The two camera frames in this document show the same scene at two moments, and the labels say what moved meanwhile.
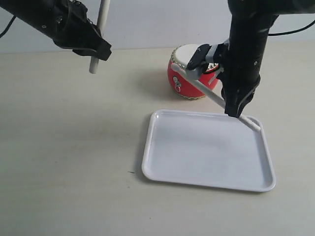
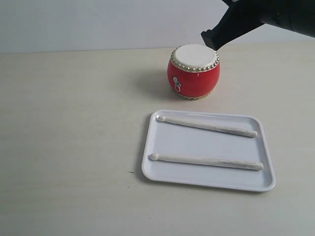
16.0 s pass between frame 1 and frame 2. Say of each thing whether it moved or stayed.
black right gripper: moved
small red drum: stayed
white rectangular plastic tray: stayed
